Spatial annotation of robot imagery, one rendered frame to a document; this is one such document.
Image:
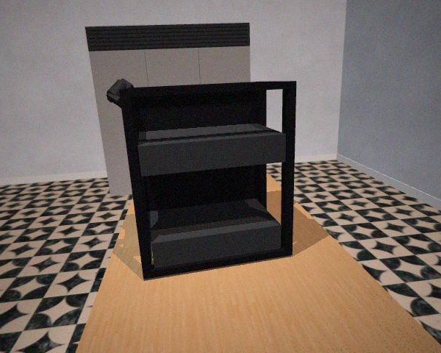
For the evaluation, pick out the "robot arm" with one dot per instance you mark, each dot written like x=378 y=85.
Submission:
x=113 y=94

